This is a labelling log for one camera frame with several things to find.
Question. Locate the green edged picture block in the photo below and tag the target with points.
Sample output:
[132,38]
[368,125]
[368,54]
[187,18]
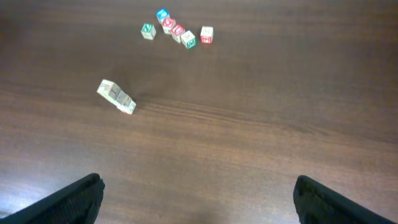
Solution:
[188,39]

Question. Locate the plain picture wooden block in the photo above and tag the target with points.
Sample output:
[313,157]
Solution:
[122,97]

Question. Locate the red U wooden block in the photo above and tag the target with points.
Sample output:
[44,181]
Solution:
[177,31]

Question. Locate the yellow picture wooden block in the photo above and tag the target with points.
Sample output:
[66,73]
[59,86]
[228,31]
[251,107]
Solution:
[127,106]

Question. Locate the red C wooden block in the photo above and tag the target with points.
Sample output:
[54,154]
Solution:
[168,24]

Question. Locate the red edged picture block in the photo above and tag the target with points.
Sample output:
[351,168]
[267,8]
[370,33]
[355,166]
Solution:
[206,34]

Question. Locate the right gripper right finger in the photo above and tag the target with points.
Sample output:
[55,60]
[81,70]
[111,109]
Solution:
[317,204]

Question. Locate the blue L wooden block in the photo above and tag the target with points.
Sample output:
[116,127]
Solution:
[162,14]

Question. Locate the green N wooden block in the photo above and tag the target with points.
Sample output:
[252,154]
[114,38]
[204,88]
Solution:
[148,31]

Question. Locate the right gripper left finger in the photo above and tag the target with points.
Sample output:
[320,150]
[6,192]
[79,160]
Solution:
[77,203]

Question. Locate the red picture wooden block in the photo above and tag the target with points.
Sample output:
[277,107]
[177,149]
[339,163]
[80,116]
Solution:
[104,88]

